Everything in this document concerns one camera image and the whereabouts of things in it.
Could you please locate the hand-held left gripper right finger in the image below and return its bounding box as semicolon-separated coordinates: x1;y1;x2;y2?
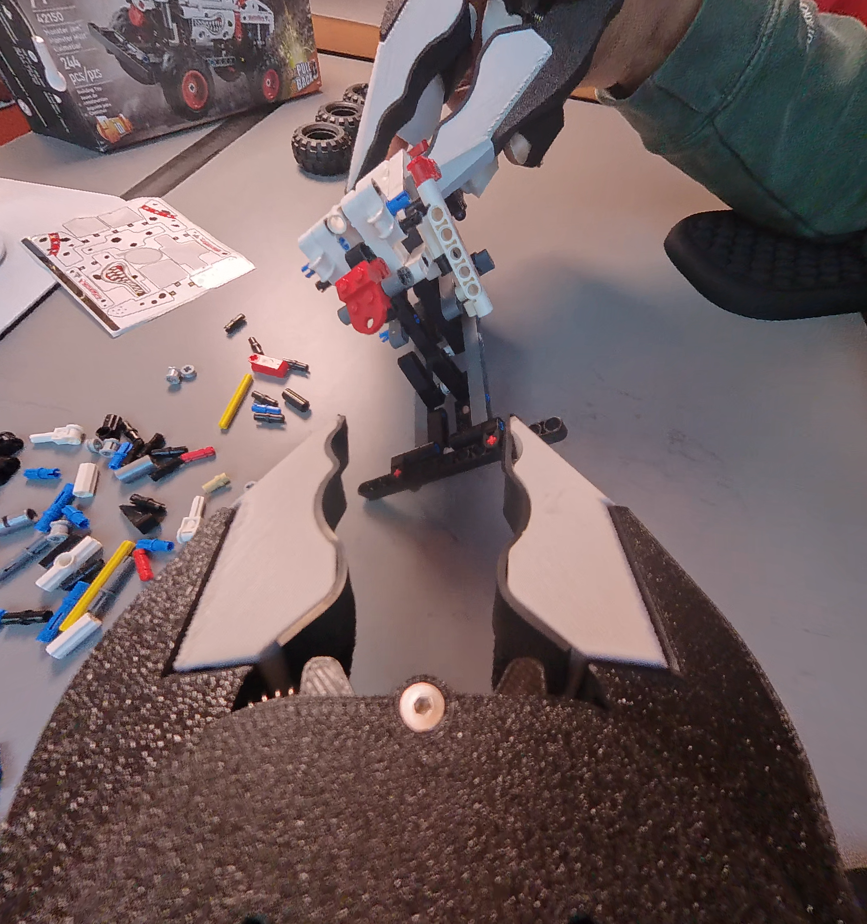
499;416;673;672

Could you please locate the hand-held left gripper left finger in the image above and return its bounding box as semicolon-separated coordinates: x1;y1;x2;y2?
171;416;351;677

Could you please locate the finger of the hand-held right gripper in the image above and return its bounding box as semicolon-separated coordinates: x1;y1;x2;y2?
427;15;554;205
347;0;479;196

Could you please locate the small white toy brick assembly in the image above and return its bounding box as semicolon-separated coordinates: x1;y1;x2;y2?
297;181;407;339

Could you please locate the black toy vehicle chassis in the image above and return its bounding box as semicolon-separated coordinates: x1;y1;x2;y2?
297;138;569;503

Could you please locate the person's right forearm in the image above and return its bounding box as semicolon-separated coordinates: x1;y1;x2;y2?
607;0;867;264

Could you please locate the grey desk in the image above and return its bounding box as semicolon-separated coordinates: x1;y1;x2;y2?
0;58;867;924

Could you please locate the person's right hand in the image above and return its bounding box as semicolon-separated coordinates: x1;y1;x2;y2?
586;0;703;102

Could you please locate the pile of small toy brick parts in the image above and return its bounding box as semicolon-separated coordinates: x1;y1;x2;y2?
0;314;315;867

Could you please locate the toy set cardboard box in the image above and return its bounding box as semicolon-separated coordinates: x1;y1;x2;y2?
0;0;325;154

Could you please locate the black wrist rest pad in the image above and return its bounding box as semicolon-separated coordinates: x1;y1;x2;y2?
665;210;867;323

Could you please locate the white sticker sheet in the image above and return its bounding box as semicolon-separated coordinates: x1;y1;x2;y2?
23;197;257;339

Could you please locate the white book stand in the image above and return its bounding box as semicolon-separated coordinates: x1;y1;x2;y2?
0;174;97;363

